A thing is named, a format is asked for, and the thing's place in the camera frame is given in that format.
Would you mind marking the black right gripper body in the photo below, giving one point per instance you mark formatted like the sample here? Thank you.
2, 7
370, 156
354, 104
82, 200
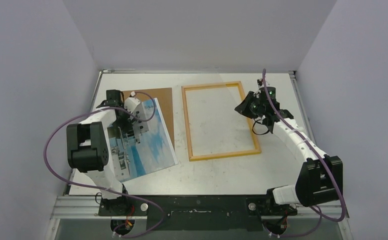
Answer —
249, 105

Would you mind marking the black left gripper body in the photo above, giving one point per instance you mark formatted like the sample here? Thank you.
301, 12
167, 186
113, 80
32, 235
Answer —
122, 123

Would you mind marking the printed building photo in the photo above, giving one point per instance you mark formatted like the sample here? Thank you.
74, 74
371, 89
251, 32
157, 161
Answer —
147, 151

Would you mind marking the clear glass sheet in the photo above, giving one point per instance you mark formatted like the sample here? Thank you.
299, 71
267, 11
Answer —
206, 92

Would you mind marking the yellow wooden picture frame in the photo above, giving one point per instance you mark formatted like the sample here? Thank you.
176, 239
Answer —
219, 135

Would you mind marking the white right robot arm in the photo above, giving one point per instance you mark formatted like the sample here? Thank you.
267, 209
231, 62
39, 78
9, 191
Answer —
320, 177

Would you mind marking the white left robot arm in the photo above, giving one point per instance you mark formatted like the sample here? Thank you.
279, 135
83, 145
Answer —
89, 142

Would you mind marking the brown cardboard backing board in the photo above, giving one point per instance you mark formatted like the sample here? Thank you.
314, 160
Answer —
164, 102

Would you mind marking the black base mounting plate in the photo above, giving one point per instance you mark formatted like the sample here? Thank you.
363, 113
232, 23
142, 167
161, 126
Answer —
197, 212

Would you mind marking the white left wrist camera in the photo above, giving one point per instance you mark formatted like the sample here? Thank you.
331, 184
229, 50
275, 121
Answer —
133, 105

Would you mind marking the aluminium front rail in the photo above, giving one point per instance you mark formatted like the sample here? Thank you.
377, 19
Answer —
85, 207

